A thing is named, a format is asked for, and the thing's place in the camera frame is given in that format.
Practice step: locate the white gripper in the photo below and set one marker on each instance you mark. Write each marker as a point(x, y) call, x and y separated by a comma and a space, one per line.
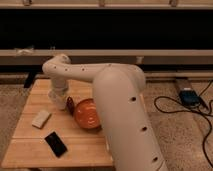
point(59, 86)

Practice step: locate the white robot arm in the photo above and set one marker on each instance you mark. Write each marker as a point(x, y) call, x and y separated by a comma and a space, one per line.
point(116, 90)

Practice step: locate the orange ceramic bowl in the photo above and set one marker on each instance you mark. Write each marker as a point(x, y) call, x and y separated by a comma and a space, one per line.
point(85, 114)

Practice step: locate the dark red snack packet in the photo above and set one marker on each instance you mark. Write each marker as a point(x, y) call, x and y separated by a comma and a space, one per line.
point(70, 105)

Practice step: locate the white rectangular sponge block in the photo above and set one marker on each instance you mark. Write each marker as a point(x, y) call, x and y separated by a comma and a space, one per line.
point(40, 119)

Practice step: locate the wooden table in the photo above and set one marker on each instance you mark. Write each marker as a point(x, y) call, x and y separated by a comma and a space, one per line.
point(28, 148)

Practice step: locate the black smartphone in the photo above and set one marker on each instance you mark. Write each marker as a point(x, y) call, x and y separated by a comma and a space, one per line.
point(56, 144)

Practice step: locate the blue power adapter box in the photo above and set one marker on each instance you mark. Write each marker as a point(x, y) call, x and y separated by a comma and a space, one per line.
point(189, 97)

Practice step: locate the grey metal rail shelf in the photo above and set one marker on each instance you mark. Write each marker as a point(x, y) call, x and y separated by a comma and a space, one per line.
point(148, 57)

